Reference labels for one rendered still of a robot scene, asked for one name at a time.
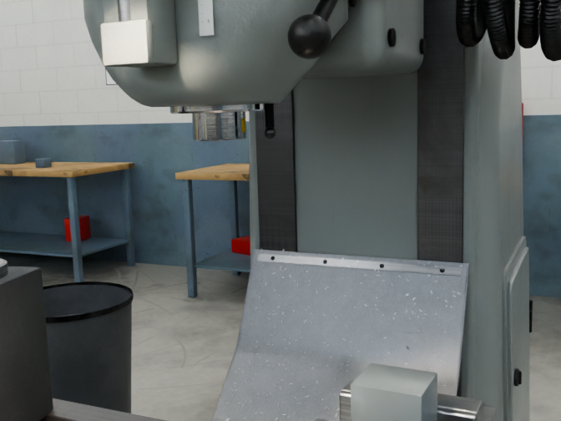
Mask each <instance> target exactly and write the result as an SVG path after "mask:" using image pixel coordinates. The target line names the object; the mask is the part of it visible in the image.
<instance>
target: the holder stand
mask: <svg viewBox="0 0 561 421"><path fill-rule="evenodd" d="M51 411H53V396H52V386H51V376H50V367H49V356H48V338H47V328H46V317H45V308H44V298H43V279H42V270H41V268H39V267H27V266H8V261H6V260H3V259H0V421H39V420H41V419H42V418H44V417H45V416H46V415H47V414H49V413H50V412H51Z"/></svg>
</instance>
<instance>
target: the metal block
mask: <svg viewBox="0 0 561 421"><path fill-rule="evenodd" d="M351 421H437V373H433V372H427V371H421V370H416V369H410V368H399V367H393V366H387V365H381V364H375V363H371V364H370V365H369V366H368V367H367V368H366V369H365V370H364V371H363V372H362V373H361V374H360V375H359V376H358V377H357V378H356V380H355V381H354V382H353V383H352V384H351Z"/></svg>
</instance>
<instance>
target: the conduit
mask: <svg viewBox="0 0 561 421"><path fill-rule="evenodd" d="M515 1H516V0H457V1H456V3H457V4H456V10H457V11H456V30H457V36H458V39H459V42H460V43H461V44H462V45H464V46H465V47H474V46H476V45H477V44H478V43H479V42H480V41H481V40H482V38H483V35H484V34H485V32H486V30H487V31H488V36H489V40H490V43H491V46H492V49H493V53H494V55H495V56H496V57H498V58H499V59H508V58H510V57H511V56H513V52H514V50H515V10H516V9H515V7H516V6H515ZM519 1H520V4H519V6H520V7H519V17H518V18H519V20H518V44H519V45H520V46H521V47H523V48H532V47H533V46H535V45H536V44H537V42H538V39H539V38H540V44H541V49H542V51H543V54H544V56H545V58H546V59H549V60H551V61H558V60H561V0H519ZM539 35H540V37H539Z"/></svg>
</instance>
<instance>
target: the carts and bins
mask: <svg viewBox="0 0 561 421"><path fill-rule="evenodd" d="M131 294H132V295H131ZM43 298H44V308H45V317H46V328H47V338H48V356H49V367H50V376H51V386H52V396H53V398H56V399H61V400H65V401H69V402H74V403H81V404H86V405H90V406H94V407H99V408H107V409H112V410H116V411H120V412H125V413H131V347H132V301H133V298H134V294H133V291H132V290H131V288H129V287H127V286H124V285H120V284H116V283H111V282H71V283H64V284H57V285H52V286H46V287H43Z"/></svg>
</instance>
